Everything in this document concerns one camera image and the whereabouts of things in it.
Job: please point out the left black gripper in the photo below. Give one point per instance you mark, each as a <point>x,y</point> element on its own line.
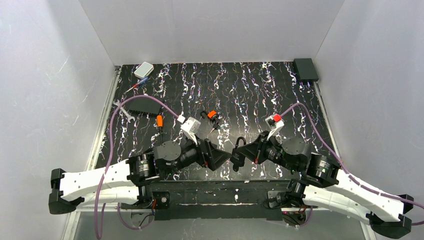
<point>205,153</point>

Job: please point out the left aluminium rail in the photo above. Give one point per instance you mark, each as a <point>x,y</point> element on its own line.
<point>73,217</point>

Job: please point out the orange handled screwdriver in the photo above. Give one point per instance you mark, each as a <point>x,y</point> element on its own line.
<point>159,123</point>

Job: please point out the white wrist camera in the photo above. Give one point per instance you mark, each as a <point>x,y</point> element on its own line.
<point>190,128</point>
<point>275,124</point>

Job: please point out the red blue screwdriver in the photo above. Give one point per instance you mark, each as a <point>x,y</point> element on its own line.
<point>139,83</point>

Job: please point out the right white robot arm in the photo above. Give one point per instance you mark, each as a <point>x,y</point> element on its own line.
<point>322,183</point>

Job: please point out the black box in corner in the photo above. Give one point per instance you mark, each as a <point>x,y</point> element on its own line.
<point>305,70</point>

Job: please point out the white rounded box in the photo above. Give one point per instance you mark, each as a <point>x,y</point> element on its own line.
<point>143,70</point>

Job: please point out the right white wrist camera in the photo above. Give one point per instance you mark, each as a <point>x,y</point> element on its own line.
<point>275,124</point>

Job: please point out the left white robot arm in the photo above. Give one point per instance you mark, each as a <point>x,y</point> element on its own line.
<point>127,182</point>

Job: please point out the orange black padlock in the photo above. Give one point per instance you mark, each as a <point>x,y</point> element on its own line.
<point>212,115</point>

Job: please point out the aluminium rail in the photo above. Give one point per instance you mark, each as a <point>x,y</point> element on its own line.
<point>367,231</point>
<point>73,217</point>

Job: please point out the black front base bar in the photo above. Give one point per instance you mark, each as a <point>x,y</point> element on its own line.
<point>237,199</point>

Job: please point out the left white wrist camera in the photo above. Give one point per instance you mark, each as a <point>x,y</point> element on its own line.
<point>190,128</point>

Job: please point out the right aluminium rail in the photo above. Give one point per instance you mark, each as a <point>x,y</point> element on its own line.
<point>367,231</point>

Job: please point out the silver wrench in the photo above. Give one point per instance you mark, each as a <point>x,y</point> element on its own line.
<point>129,117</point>

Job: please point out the black flat box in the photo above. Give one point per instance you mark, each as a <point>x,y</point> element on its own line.
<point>144,106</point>

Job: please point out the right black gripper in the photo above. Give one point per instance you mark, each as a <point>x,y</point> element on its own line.
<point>262,148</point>

